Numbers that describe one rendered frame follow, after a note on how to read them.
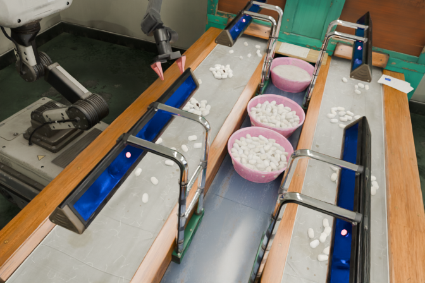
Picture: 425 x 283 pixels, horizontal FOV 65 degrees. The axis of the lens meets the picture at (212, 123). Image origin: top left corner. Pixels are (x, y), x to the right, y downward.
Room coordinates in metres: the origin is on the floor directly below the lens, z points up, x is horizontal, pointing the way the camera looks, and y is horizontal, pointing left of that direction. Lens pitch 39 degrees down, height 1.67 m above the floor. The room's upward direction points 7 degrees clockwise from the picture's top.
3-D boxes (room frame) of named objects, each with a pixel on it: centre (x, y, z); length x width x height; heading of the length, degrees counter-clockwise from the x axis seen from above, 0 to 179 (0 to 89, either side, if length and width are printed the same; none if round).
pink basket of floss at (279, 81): (1.69, -0.41, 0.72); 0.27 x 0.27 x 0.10
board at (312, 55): (1.90, -0.47, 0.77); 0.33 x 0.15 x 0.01; 73
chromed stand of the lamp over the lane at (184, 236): (0.65, 0.11, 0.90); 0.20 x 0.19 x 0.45; 163
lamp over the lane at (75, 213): (0.68, 0.19, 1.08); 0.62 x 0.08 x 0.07; 163
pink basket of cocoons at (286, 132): (1.27, -0.28, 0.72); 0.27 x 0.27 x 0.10
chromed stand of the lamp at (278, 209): (0.53, -0.27, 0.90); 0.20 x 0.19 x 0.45; 163
